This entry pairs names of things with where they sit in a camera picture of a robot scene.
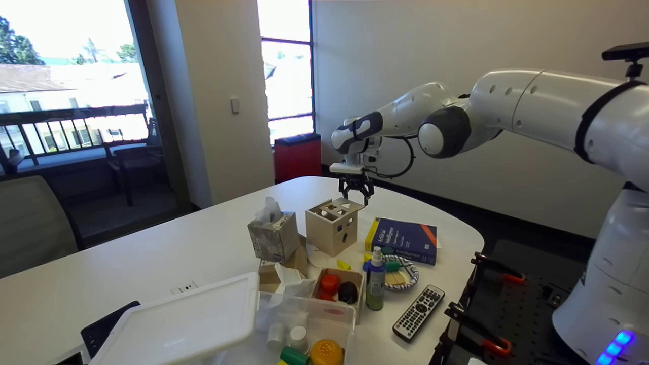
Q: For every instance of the green toy piece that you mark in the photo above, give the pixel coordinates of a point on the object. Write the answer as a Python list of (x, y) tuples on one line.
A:
[(293, 358)]

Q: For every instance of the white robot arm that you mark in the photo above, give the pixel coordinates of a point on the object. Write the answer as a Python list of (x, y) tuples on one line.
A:
[(604, 318)]

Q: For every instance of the small open wooden box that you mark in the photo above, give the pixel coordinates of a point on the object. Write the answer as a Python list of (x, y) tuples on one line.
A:
[(344, 275)]

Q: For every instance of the red trash bin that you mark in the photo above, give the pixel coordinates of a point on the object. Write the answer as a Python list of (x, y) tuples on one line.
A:
[(297, 157)]

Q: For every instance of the orange ball toy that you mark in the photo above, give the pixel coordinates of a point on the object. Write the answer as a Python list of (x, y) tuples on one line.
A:
[(327, 351)]

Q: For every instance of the yellow arch block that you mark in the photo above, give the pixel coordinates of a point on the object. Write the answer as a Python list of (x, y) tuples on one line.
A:
[(342, 263)]

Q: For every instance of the grey tissue box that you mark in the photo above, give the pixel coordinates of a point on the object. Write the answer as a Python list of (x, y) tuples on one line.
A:
[(274, 234)]

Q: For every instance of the green rectangular block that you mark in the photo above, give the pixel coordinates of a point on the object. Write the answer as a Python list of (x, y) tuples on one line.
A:
[(393, 266)]

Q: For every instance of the blue patterned paper plate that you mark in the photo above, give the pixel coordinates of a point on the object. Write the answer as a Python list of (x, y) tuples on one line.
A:
[(409, 270)]

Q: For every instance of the clear plastic storage bin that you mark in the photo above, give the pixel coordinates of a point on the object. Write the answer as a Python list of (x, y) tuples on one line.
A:
[(299, 323)]

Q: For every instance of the grey remote control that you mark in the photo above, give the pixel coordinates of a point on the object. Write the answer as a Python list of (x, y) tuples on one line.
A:
[(417, 314)]

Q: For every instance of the black camera on mount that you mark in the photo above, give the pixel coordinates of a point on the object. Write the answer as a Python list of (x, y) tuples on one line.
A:
[(631, 55)]

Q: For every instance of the red cylinder block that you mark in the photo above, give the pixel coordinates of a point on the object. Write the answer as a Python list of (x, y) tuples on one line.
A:
[(329, 287)]

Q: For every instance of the natural wooden blocks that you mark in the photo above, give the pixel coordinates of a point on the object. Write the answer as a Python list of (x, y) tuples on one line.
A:
[(397, 277)]

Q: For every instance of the black round block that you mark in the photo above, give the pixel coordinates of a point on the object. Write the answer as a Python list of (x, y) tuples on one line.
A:
[(348, 293)]

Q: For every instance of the dark outdoor chair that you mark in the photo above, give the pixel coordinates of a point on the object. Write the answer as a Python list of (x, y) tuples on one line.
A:
[(125, 157)]

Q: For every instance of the orange handled clamp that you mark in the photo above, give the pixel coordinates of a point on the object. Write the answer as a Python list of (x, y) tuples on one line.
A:
[(507, 271), (474, 335)]

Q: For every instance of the wooden shape sorter box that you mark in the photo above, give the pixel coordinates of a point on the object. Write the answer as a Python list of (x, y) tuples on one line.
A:
[(332, 226)]

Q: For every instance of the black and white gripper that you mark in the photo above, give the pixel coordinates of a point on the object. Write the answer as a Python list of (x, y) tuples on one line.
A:
[(354, 173)]

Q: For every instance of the blue hardcover textbook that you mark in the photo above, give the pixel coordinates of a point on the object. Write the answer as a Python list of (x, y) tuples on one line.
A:
[(417, 242)]

